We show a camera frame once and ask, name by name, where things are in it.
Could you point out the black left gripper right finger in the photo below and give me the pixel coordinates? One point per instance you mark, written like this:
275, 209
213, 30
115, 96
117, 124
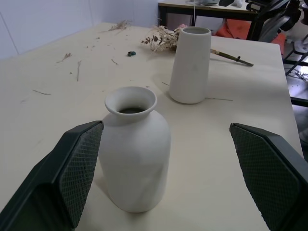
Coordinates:
272, 173

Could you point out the small dark green clip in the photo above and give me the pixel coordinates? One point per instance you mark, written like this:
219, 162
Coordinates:
131, 53

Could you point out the thin dried stem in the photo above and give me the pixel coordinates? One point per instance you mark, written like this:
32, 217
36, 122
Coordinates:
78, 70

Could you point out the tall white tapered vase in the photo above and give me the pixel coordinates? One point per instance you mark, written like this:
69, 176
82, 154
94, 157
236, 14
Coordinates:
190, 65

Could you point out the white flared-neck ceramic vase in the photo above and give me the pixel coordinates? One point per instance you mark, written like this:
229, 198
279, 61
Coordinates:
134, 154

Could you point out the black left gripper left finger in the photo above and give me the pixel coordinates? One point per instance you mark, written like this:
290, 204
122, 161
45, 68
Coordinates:
72, 168

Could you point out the black-framed wooden table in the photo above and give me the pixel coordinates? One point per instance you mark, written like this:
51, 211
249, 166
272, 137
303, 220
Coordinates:
207, 9

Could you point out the dried flower bouquet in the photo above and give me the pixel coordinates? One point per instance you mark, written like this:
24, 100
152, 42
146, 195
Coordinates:
163, 39

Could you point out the orange bag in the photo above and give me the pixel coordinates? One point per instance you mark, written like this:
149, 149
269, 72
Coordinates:
231, 29

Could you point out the dried twig sprig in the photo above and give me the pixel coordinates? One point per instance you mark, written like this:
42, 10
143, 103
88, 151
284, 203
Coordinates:
120, 26

